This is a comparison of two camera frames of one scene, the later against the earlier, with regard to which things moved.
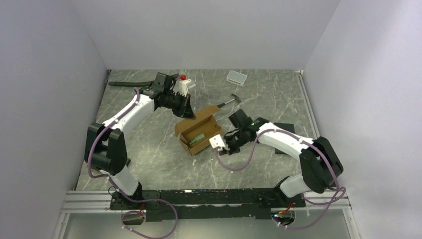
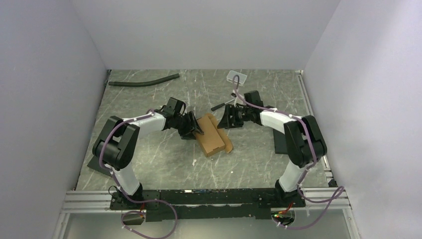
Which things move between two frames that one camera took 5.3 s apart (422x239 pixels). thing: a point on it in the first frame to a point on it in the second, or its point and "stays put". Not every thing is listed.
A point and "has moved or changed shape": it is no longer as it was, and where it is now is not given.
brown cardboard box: x=195 y=131 has moved or changed shape
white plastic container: x=236 y=77 stays put
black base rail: x=181 y=204 stays put
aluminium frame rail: x=100 y=202 stays put
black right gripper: x=230 y=151 to x=226 y=122
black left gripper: x=187 y=111 to x=192 y=126
